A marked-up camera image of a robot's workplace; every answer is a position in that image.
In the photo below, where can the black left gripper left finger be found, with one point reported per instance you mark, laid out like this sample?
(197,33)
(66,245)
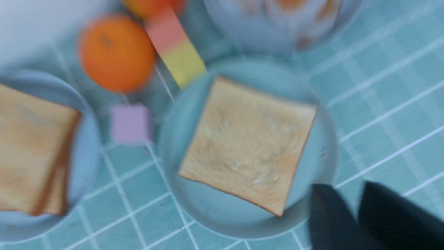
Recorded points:
(331,224)

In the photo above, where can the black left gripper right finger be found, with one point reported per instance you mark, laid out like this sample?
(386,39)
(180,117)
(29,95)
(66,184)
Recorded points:
(396,222)

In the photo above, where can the green centre plate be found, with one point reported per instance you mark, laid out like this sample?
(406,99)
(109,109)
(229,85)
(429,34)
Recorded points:
(226,214)

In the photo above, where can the grey egg plate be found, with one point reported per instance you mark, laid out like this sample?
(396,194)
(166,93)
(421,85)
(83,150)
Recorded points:
(264,26)

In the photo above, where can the yellow bottom cube block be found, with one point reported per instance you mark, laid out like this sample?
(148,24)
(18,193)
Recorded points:
(183,62)

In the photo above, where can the pink cube block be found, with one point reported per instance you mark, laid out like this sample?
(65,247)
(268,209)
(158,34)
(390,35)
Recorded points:
(165,31)
(131,124)

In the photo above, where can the pink top cube block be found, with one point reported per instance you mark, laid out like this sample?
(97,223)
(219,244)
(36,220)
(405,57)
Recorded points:
(165,31)

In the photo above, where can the orange fruit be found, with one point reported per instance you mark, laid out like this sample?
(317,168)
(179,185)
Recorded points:
(116,53)

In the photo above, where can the red tomato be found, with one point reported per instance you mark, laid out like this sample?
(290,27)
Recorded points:
(149,8)

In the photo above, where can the light blue bread plate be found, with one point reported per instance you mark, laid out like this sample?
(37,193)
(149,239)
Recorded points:
(17,227)

